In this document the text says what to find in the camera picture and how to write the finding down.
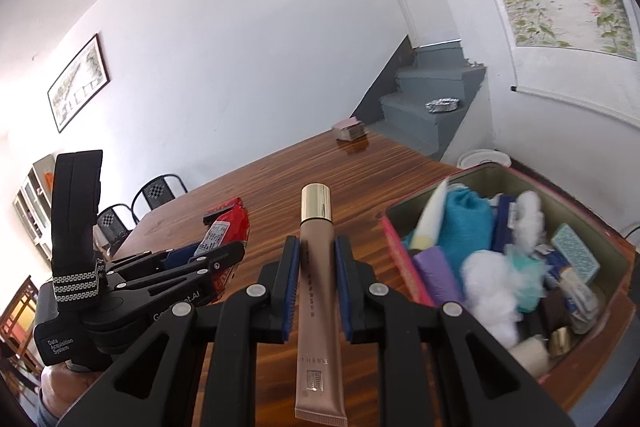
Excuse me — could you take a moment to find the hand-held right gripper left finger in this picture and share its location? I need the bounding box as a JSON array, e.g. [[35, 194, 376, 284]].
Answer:
[[75, 235, 302, 427]]

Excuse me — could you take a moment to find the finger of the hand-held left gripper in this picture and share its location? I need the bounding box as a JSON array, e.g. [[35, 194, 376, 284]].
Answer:
[[116, 241, 247, 307], [105, 241, 205, 282]]

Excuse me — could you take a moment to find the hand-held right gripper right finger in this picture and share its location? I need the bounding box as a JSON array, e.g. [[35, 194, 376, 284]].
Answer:
[[334, 234, 576, 427]]

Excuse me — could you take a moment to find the red snack packet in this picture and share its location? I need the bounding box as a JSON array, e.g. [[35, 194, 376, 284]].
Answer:
[[192, 203, 251, 305]]

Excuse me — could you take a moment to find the beige tube with gold cap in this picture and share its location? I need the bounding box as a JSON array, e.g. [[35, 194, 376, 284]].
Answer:
[[294, 183, 348, 423]]

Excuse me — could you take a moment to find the pink storage box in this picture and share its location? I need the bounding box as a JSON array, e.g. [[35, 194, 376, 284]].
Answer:
[[381, 162, 637, 408]]

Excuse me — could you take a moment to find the teal cloth pouch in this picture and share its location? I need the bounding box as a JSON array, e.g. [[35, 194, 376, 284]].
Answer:
[[402, 187, 493, 280]]

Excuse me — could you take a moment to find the navy blue tube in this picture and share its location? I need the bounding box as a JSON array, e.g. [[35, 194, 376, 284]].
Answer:
[[491, 194, 519, 253]]

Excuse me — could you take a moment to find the wooden desktop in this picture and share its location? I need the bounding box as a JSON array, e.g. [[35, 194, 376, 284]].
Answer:
[[107, 128, 626, 427]]

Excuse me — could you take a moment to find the person's left hand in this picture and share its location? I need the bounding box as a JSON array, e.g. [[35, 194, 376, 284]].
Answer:
[[39, 359, 108, 427]]

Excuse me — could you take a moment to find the wooden chair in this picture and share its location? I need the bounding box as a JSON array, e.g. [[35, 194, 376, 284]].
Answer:
[[0, 276, 40, 360]]

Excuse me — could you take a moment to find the black metal chair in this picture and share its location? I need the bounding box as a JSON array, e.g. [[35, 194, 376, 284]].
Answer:
[[131, 173, 189, 214], [96, 203, 140, 260]]

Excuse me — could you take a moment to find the purple garbage bag roll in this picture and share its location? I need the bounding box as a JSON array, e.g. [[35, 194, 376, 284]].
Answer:
[[412, 246, 467, 306]]

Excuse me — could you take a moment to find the white cabinet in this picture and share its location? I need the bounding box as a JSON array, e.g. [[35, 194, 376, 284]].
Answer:
[[12, 153, 57, 260]]

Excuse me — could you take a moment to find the white plastic bag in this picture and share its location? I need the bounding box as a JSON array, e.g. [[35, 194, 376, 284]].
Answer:
[[459, 248, 525, 349]]

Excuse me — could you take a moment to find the brown block on table edge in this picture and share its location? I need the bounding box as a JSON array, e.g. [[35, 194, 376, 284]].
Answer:
[[332, 118, 367, 142]]

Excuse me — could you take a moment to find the teal packet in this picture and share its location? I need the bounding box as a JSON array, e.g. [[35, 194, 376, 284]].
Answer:
[[507, 254, 547, 314]]

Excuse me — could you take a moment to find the grey staircase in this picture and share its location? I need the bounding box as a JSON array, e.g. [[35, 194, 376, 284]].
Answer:
[[350, 38, 488, 164]]

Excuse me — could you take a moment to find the beige paper roll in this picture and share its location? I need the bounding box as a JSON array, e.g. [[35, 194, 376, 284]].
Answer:
[[509, 336, 552, 379]]

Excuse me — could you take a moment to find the white crumpled plastic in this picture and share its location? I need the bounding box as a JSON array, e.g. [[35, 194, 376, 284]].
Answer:
[[514, 190, 547, 254]]

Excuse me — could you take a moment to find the dark brown sachet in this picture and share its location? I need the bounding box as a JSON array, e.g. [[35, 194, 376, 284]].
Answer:
[[541, 294, 568, 334]]

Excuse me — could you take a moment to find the white and blue packet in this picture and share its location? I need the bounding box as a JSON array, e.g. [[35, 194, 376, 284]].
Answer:
[[535, 243, 568, 280]]

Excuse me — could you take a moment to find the foil tray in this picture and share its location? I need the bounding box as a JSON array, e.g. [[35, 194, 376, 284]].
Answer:
[[425, 97, 459, 114]]

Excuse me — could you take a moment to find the gold lipstick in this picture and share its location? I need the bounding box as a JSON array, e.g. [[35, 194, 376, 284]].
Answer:
[[549, 326, 575, 359]]

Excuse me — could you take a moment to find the mint green box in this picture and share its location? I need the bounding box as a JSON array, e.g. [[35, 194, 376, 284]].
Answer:
[[551, 223, 601, 285]]

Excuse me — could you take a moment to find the clear plastic sachet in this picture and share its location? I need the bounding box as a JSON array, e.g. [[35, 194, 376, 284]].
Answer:
[[559, 267, 600, 335]]

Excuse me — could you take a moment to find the framed wall picture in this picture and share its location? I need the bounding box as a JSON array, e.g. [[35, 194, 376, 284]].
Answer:
[[46, 33, 111, 134]]

